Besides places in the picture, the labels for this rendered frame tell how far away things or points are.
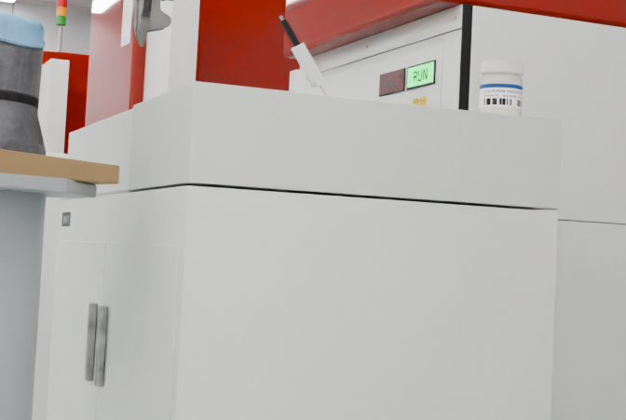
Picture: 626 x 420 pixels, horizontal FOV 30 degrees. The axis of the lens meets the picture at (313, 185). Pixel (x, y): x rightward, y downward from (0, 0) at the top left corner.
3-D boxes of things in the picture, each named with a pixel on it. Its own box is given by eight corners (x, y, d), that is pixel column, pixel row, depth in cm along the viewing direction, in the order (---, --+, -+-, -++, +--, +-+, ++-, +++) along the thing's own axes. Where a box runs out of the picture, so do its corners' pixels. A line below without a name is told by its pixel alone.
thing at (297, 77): (316, 121, 210) (319, 47, 210) (324, 119, 206) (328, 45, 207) (284, 118, 207) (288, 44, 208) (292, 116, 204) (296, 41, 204)
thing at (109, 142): (108, 200, 252) (112, 136, 253) (181, 194, 201) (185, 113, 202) (64, 197, 248) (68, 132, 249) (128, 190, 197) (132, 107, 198)
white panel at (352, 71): (301, 217, 297) (308, 60, 299) (464, 212, 222) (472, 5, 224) (290, 216, 296) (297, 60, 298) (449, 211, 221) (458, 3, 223)
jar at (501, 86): (506, 123, 198) (509, 67, 199) (529, 119, 192) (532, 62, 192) (469, 119, 195) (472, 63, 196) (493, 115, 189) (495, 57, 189)
